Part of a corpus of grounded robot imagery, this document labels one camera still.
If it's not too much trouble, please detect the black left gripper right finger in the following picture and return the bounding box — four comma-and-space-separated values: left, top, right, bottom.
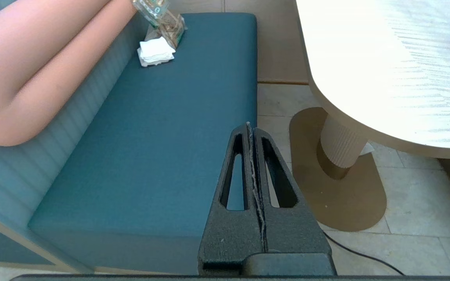
251, 127, 332, 255

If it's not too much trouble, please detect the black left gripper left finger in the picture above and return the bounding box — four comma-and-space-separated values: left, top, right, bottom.
198, 123, 267, 274

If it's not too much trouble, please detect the white folded napkin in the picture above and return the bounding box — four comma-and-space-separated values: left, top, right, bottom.
137, 36, 176, 68

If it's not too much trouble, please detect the transparent snack packet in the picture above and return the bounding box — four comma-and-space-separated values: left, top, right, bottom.
132, 0, 188, 50

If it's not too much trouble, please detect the pink bolster cushion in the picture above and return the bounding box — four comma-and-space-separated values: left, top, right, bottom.
0, 0, 138, 147

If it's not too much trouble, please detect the black floor cable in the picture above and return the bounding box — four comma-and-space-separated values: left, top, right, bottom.
323, 230, 406, 276

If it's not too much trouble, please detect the beige table pedestal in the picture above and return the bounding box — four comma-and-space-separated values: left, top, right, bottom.
289, 107, 388, 232

